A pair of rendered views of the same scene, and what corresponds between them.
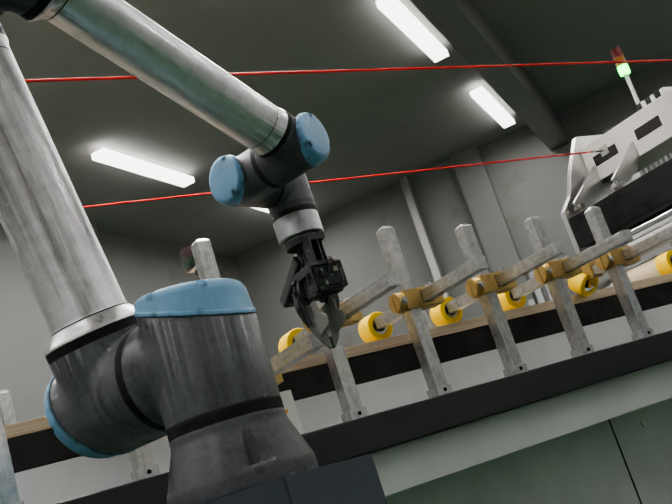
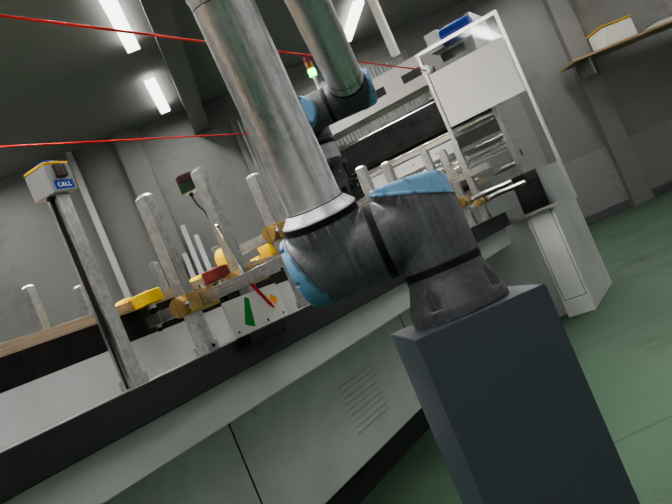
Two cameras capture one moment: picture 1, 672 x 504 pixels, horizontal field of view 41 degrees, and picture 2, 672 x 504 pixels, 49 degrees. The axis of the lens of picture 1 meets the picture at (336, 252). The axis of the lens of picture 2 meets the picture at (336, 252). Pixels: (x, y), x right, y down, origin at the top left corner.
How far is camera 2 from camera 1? 102 cm
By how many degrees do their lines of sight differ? 30
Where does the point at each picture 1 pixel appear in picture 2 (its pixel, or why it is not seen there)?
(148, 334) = (407, 206)
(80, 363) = (338, 231)
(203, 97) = (338, 48)
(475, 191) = (134, 165)
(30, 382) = not seen: outside the picture
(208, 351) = (454, 215)
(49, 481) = (106, 367)
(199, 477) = (468, 295)
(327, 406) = not seen: hidden behind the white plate
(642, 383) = not seen: hidden behind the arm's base
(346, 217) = (13, 185)
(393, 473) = (332, 341)
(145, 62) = (322, 16)
